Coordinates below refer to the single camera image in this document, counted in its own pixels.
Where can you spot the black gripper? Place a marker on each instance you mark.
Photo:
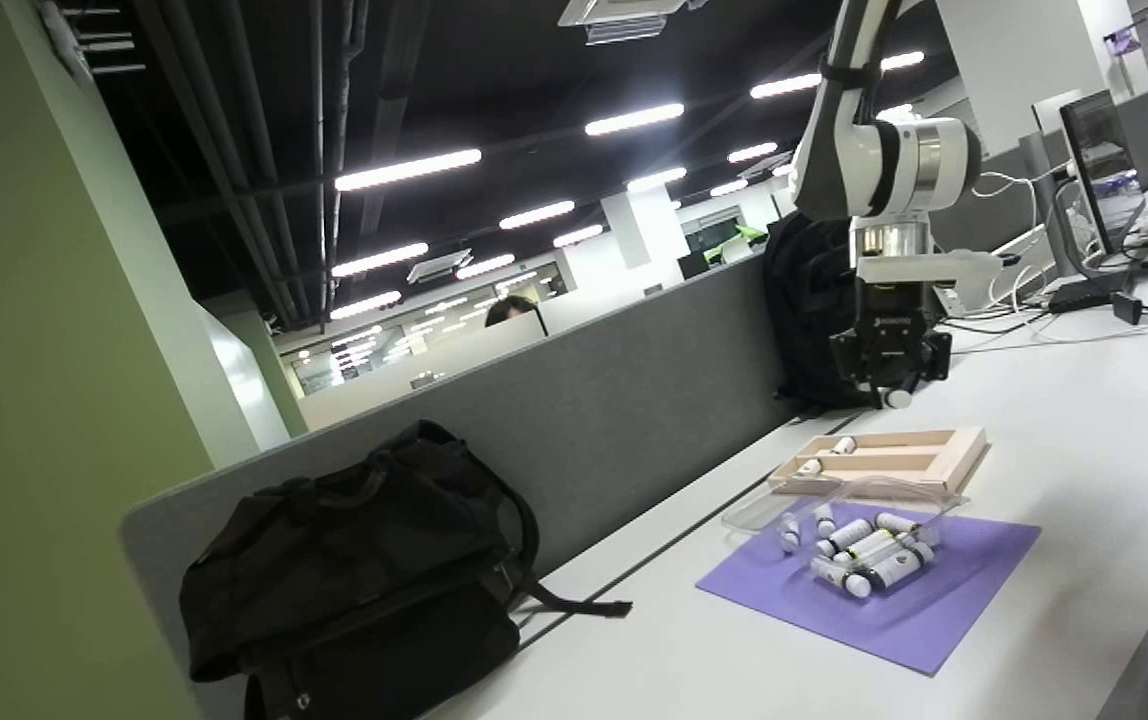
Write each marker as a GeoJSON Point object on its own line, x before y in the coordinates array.
{"type": "Point", "coordinates": [888, 332]}

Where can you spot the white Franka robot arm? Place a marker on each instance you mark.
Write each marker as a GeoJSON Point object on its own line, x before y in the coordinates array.
{"type": "Point", "coordinates": [893, 144]}

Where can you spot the black backpack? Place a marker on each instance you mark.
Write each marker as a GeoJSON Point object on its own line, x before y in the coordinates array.
{"type": "Point", "coordinates": [807, 320]}

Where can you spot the white cylindrical blocks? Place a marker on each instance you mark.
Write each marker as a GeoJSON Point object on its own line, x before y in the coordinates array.
{"type": "Point", "coordinates": [852, 542]}

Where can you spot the purple mat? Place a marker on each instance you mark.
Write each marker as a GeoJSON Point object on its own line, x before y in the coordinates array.
{"type": "Point", "coordinates": [944, 607]}

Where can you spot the black power adapter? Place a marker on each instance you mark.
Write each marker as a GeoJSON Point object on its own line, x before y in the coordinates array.
{"type": "Point", "coordinates": [1131, 308]}

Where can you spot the long ceiling light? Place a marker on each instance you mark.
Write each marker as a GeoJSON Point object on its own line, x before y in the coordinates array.
{"type": "Point", "coordinates": [755, 154]}
{"type": "Point", "coordinates": [408, 170]}
{"type": "Point", "coordinates": [579, 239]}
{"type": "Point", "coordinates": [366, 305]}
{"type": "Point", "coordinates": [538, 214]}
{"type": "Point", "coordinates": [380, 262]}
{"type": "Point", "coordinates": [486, 264]}
{"type": "Point", "coordinates": [635, 119]}
{"type": "Point", "coordinates": [786, 84]}
{"type": "Point", "coordinates": [656, 178]}

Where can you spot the black computer monitor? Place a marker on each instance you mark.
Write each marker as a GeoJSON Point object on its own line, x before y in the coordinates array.
{"type": "Point", "coordinates": [1093, 162]}

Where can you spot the grey desk divider panel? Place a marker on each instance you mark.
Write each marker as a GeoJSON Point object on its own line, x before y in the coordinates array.
{"type": "Point", "coordinates": [574, 426]}

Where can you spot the ceiling air conditioner unit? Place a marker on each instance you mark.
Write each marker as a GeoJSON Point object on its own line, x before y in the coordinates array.
{"type": "Point", "coordinates": [625, 16]}

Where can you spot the black duffel bag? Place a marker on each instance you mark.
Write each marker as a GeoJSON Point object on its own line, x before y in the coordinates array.
{"type": "Point", "coordinates": [359, 573]}

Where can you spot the green pillar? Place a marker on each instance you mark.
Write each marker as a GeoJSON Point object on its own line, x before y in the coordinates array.
{"type": "Point", "coordinates": [39, 400]}

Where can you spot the wooden frame tray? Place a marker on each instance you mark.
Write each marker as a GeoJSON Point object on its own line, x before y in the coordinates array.
{"type": "Point", "coordinates": [926, 469]}

